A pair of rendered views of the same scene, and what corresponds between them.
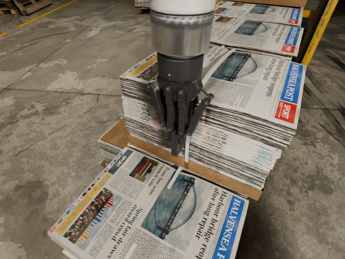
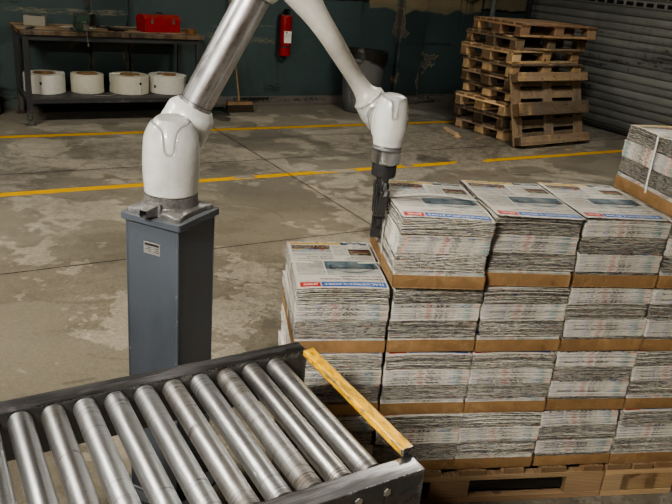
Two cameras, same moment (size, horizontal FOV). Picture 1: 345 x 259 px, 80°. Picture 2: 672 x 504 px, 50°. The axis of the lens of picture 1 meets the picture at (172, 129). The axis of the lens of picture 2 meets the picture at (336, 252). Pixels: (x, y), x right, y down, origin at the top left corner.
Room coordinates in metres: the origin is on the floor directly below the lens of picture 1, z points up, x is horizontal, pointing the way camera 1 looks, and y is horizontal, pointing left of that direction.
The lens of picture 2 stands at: (-1.11, -1.61, 1.71)
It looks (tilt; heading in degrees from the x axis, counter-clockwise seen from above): 22 degrees down; 51
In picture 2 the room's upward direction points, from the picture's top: 5 degrees clockwise
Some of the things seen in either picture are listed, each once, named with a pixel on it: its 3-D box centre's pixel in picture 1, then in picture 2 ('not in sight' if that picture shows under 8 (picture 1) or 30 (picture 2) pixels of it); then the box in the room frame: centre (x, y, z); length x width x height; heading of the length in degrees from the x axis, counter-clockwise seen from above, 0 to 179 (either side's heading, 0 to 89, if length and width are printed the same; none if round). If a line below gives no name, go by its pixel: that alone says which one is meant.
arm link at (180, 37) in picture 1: (180, 31); (385, 154); (0.32, -0.01, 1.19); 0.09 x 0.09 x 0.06
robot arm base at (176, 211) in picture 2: not in sight; (167, 202); (-0.27, 0.25, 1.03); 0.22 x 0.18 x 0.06; 29
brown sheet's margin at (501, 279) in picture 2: not in sight; (505, 256); (0.73, -0.22, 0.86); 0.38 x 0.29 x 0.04; 61
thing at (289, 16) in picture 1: (253, 11); (598, 200); (0.98, -0.35, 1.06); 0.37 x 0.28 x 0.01; 63
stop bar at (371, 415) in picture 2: not in sight; (353, 396); (-0.19, -0.57, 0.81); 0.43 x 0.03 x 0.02; 84
